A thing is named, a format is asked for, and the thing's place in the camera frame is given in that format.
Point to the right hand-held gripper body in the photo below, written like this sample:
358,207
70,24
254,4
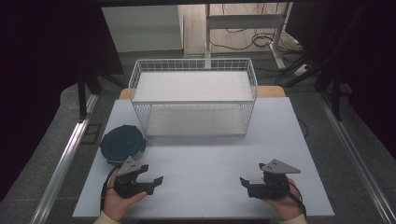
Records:
274,186

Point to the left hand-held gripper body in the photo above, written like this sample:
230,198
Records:
127,183

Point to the person's left hand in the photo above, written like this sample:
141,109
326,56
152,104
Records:
118,203

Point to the person's right hand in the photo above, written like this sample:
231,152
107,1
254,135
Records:
288,207

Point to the dark square floor plate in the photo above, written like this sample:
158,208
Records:
91,133

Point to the wooden table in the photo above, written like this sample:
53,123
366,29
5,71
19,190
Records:
271,91

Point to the black metal stand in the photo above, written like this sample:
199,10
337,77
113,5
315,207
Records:
84,93
335,93

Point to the white power strip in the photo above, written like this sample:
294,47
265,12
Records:
301,70

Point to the white cabinet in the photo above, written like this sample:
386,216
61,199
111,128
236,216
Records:
141,28

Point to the aluminium rail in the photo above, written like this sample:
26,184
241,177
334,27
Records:
355,158
67,165

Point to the white desk frame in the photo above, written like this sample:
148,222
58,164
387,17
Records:
243,21

